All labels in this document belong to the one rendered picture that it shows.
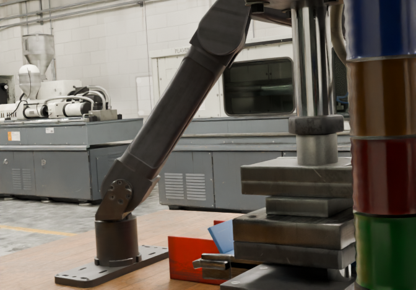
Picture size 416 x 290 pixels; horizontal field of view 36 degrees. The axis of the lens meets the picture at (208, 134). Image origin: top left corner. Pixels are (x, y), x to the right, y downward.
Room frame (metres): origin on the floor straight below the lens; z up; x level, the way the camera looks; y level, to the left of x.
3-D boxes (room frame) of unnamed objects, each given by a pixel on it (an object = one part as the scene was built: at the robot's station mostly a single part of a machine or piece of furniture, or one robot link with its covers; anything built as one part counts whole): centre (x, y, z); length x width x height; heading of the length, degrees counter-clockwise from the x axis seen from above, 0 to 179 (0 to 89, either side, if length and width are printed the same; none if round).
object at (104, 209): (0.95, 0.13, 1.00); 0.09 x 0.06 x 0.06; 174
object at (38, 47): (8.52, 2.06, 1.60); 2.54 x 0.84 x 1.26; 53
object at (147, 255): (0.95, 0.14, 0.94); 0.20 x 0.07 x 0.08; 146
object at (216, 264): (0.62, -0.01, 0.98); 0.07 x 0.02 x 0.01; 56
